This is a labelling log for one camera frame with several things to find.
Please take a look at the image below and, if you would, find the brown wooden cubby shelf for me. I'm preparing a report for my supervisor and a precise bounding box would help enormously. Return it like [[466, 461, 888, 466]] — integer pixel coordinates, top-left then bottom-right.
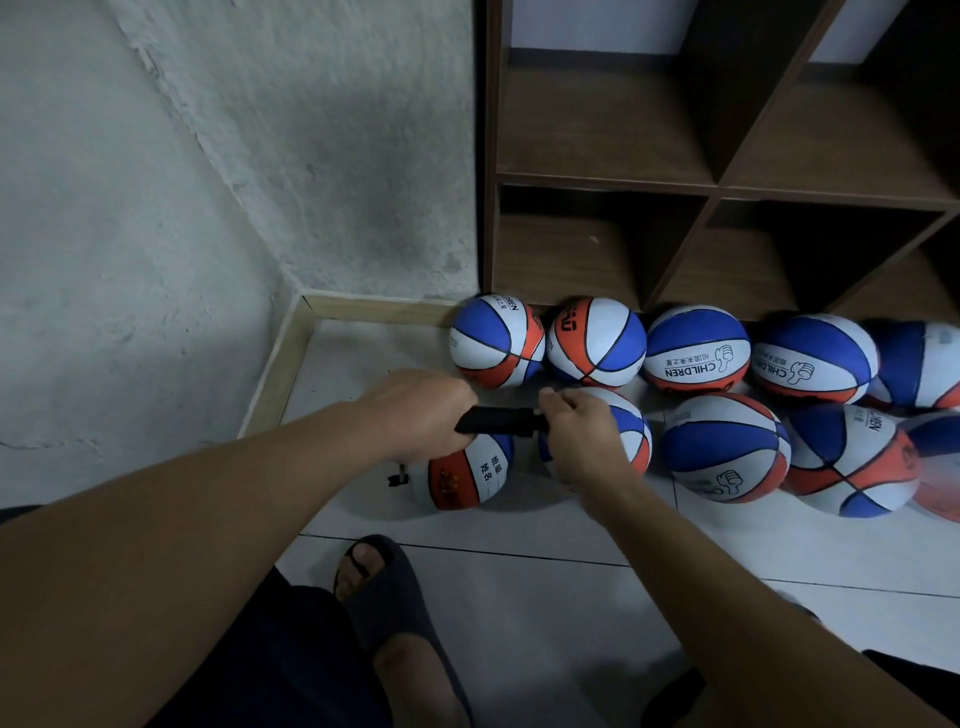
[[477, 0, 960, 326]]

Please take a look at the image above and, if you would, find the person's left hand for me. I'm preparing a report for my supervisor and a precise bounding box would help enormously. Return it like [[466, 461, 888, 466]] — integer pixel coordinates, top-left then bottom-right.
[[360, 369, 480, 464]]

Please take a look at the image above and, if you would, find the person's right hand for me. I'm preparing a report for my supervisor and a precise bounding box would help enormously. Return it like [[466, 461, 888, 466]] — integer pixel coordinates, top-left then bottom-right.
[[537, 387, 638, 519]]

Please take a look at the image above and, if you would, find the black sandal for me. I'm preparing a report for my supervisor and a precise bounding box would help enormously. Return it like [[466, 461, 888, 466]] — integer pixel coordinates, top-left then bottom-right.
[[642, 592, 819, 728], [331, 534, 479, 728]]

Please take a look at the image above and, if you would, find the beige baseboard strip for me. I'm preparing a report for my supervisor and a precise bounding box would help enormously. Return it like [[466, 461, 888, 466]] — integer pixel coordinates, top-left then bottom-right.
[[240, 297, 317, 440], [304, 292, 459, 327]]

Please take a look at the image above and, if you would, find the person's left foot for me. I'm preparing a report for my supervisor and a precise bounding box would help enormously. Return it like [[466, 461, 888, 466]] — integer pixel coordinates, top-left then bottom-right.
[[337, 544, 470, 728]]

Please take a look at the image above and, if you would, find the person's right forearm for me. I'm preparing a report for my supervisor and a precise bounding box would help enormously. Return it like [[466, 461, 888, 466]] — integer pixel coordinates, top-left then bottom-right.
[[585, 480, 947, 728]]

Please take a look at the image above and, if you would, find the black hand pump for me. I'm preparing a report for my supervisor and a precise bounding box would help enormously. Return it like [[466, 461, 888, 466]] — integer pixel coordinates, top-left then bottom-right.
[[385, 403, 549, 489]]

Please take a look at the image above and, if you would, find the person's left forearm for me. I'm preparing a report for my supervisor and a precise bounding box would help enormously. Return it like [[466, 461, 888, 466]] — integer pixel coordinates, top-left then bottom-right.
[[0, 408, 410, 728]]

